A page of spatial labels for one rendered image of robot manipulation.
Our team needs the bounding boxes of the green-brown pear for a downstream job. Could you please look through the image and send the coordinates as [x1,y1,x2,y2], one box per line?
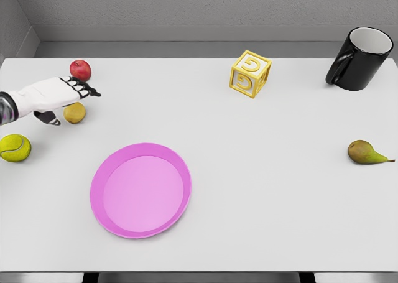
[347,139,396,165]

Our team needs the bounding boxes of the red apple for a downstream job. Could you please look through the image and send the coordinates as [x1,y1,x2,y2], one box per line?
[69,60,92,81]

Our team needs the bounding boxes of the black mug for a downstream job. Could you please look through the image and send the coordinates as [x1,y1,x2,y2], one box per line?
[325,27,394,92]

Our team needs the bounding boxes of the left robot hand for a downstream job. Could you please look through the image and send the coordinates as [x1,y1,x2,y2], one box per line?
[32,75,103,127]

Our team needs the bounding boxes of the pink plate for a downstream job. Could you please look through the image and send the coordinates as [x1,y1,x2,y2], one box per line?
[90,142,192,239]

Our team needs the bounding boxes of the yellow-green tennis ball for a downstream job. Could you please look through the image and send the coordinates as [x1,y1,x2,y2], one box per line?
[0,134,32,163]

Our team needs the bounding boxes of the yellow letter block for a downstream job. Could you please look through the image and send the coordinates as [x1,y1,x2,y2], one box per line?
[229,49,273,100]

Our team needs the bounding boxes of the yellow lemon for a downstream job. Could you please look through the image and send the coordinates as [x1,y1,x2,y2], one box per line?
[63,101,86,124]

